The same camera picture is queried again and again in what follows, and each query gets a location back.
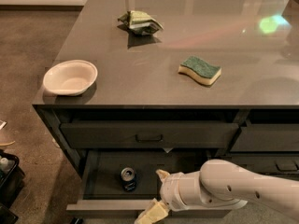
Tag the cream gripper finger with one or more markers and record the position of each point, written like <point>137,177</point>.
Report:
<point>156,211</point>
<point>163,175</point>

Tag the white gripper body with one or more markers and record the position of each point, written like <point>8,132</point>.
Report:
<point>168,189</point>

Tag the blue pepsi can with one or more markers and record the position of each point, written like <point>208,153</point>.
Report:
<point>128,178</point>

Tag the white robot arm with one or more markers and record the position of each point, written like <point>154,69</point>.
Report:
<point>218,185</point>

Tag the open middle drawer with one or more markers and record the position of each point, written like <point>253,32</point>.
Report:
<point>102,195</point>

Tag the dark drawer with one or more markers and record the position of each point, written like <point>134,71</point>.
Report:
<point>148,134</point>
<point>272,137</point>
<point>270,165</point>

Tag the dark right middle drawer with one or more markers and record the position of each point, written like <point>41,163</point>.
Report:
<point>270,165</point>

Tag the dark right top drawer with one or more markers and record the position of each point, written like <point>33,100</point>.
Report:
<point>272,137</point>

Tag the dark cabinet counter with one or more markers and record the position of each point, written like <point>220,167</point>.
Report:
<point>255,43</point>

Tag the green yellow sponge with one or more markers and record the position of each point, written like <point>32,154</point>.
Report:
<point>200,71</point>

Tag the white bowl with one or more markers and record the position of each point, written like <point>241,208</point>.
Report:
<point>70,78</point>

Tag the black bin with bottles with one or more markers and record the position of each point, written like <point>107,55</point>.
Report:
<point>11,183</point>

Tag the crumpled green chip bag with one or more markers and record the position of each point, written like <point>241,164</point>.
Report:
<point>140,22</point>

